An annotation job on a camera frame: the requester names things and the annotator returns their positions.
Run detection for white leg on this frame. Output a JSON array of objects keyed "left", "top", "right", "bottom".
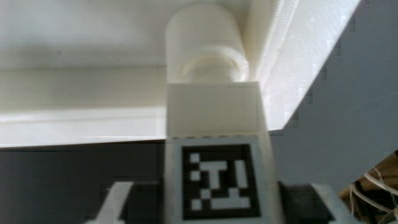
[{"left": 163, "top": 2, "right": 284, "bottom": 224}]

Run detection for white obstacle wall right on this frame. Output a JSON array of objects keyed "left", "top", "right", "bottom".
[{"left": 257, "top": 0, "right": 360, "bottom": 131}]

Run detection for white square tabletop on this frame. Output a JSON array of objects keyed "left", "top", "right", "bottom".
[{"left": 0, "top": 0, "right": 257, "bottom": 148}]

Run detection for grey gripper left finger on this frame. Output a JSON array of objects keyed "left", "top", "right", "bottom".
[{"left": 83, "top": 181, "right": 135, "bottom": 224}]

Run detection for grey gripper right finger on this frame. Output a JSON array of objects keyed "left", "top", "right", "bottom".
[{"left": 312, "top": 184, "right": 362, "bottom": 224}]

